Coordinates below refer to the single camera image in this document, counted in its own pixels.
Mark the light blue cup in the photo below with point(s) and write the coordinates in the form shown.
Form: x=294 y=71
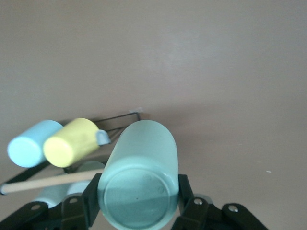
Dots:
x=26 y=148

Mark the yellow cup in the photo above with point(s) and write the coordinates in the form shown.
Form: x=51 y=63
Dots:
x=69 y=143

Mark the mint green cup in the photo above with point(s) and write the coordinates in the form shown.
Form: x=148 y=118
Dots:
x=141 y=172

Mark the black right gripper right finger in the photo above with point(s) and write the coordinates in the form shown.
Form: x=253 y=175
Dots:
x=204 y=215

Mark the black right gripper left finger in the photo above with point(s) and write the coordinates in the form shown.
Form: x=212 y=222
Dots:
x=72 y=213

